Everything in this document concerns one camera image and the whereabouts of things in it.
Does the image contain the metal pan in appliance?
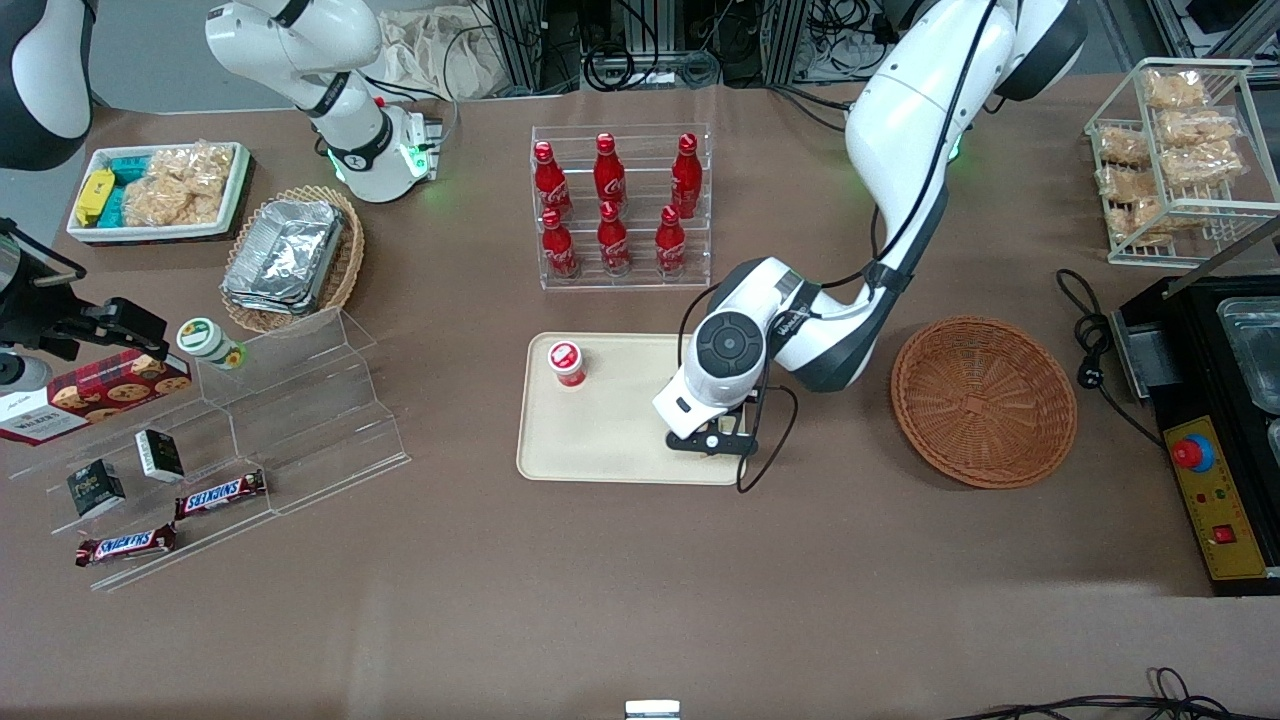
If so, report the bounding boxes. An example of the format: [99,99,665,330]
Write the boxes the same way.
[1216,296,1280,417]

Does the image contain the clear bag of crackers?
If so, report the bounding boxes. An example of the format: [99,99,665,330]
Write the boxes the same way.
[1160,142,1247,189]
[1143,68,1209,111]
[1158,108,1241,149]
[1098,126,1151,167]
[1097,165,1151,204]
[1110,198,1171,246]

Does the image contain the yellow snack packet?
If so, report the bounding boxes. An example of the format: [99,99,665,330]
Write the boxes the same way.
[75,168,117,228]

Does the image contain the large bag of crackers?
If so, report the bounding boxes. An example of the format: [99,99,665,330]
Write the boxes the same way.
[122,145,237,228]

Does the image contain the white rectangular snack tray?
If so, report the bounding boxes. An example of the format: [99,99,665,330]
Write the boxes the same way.
[66,142,251,244]

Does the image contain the round brown wicker basket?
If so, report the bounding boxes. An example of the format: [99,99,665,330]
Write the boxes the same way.
[890,316,1079,490]

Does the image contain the red cookie box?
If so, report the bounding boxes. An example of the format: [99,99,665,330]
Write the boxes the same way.
[0,349,193,447]

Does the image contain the clear acrylic bottle rack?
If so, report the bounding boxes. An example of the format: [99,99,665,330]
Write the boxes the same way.
[531,124,712,292]

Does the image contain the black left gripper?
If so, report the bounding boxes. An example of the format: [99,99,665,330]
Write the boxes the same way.
[666,412,758,459]

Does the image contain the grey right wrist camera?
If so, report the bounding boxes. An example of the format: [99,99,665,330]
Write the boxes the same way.
[0,355,52,393]

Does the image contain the black power cable with plug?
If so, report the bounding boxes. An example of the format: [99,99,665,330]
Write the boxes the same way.
[1057,268,1166,446]

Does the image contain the stacked foil containers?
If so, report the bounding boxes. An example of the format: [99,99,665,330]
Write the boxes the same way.
[222,198,346,316]

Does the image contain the black table appliance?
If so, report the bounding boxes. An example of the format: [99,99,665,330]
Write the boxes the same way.
[1112,213,1280,599]

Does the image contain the coiled black background cables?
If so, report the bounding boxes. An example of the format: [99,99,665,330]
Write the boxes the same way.
[583,40,723,93]

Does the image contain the Snickers chocolate bar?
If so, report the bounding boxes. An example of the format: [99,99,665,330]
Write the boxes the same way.
[174,470,268,521]
[75,523,178,568]

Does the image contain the small black box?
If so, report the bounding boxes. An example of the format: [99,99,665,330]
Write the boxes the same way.
[66,459,127,518]
[134,429,186,483]

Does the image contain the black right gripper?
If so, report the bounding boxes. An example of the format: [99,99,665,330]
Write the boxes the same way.
[0,222,169,361]

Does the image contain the green lid jar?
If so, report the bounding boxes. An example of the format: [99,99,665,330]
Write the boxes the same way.
[176,317,247,371]

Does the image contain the clear acrylic step shelf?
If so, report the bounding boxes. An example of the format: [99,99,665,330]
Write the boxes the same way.
[0,307,412,593]

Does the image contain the black floor cable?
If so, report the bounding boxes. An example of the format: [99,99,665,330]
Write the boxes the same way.
[945,667,1280,720]

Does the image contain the red cola bottle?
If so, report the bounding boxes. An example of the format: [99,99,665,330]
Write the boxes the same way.
[541,207,580,280]
[670,133,703,219]
[597,201,632,277]
[533,141,573,223]
[594,133,628,216]
[655,206,688,278]

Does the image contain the white wire basket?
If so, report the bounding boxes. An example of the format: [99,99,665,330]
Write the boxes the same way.
[1085,58,1280,267]

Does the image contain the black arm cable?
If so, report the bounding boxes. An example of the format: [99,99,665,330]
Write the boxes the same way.
[678,0,1003,495]

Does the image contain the beige plastic tray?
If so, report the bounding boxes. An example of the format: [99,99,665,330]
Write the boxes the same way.
[516,333,748,486]

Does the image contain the oval light wicker basket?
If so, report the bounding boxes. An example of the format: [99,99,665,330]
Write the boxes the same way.
[220,185,365,335]

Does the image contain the teal snack packet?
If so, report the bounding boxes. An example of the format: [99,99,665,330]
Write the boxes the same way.
[100,152,153,229]

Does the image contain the beige cloth bag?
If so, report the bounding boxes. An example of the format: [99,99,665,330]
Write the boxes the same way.
[375,10,501,101]

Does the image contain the yellow emergency stop box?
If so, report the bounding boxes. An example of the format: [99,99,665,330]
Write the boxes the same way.
[1160,415,1271,583]

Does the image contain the red lid small cup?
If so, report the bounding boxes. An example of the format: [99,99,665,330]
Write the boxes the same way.
[547,341,588,390]

